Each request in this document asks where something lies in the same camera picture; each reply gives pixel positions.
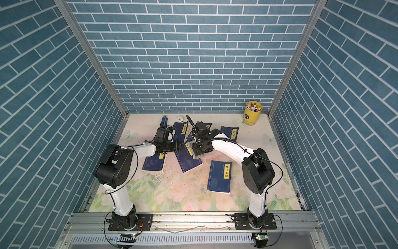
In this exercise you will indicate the grey striped cleaning cloth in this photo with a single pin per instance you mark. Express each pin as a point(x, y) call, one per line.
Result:
point(197, 151)

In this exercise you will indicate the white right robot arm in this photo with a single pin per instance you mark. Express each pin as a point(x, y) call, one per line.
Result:
point(257, 169)

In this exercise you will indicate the blue book Yuewei notes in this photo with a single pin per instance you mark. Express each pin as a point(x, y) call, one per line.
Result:
point(201, 125)

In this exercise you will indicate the blue book Mengxi notes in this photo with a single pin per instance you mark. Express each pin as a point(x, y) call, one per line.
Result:
point(219, 180)

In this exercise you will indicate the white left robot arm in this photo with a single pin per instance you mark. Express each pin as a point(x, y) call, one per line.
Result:
point(114, 173)

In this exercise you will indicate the blue book Zhuangzi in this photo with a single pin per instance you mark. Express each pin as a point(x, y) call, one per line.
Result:
point(230, 132)

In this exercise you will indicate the yellow pen holder cup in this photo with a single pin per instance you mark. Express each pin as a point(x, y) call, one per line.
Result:
point(252, 112)

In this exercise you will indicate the blue book Hanfeizi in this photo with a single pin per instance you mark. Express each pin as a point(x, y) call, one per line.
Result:
point(180, 129)

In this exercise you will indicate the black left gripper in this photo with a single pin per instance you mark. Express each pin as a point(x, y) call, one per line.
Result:
point(176, 146)

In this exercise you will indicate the blue book Shijing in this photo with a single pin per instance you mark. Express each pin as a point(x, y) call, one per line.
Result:
point(154, 163)

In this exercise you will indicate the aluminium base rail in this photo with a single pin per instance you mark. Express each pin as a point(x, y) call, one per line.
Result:
point(196, 230)

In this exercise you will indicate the blue book Tang poems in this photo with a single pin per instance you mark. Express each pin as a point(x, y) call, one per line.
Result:
point(185, 158)

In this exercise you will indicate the blue black stapler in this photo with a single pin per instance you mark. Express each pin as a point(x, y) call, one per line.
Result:
point(164, 121)

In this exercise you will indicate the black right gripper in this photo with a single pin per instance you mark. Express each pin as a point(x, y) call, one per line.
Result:
point(197, 152)

